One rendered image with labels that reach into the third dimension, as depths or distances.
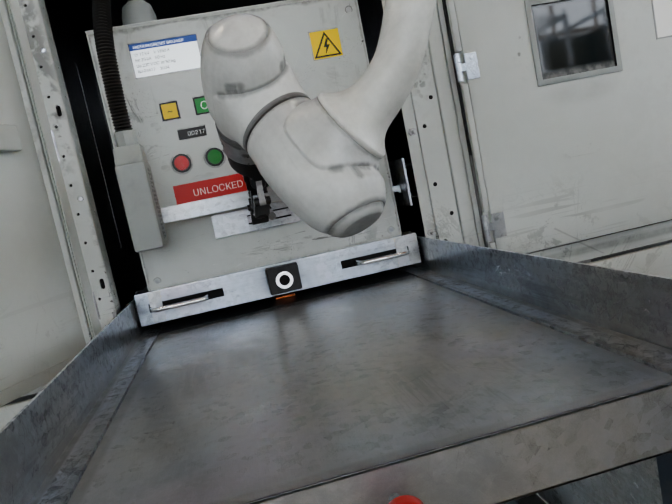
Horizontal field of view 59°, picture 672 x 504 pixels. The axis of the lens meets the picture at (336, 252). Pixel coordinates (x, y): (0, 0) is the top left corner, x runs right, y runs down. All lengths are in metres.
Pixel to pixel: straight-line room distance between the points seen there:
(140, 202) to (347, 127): 0.47
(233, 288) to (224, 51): 0.54
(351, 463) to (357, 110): 0.37
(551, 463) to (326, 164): 0.36
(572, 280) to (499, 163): 0.51
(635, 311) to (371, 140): 0.31
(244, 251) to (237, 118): 0.45
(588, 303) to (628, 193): 0.65
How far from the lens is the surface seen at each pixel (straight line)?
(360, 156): 0.66
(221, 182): 1.13
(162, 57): 1.16
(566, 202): 1.24
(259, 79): 0.71
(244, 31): 0.72
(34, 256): 1.08
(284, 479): 0.47
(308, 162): 0.66
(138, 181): 1.03
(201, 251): 1.13
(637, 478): 0.75
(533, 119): 1.22
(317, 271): 1.13
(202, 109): 1.14
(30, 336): 1.05
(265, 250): 1.13
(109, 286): 1.11
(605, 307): 0.66
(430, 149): 1.15
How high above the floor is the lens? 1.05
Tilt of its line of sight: 6 degrees down
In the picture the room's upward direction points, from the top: 12 degrees counter-clockwise
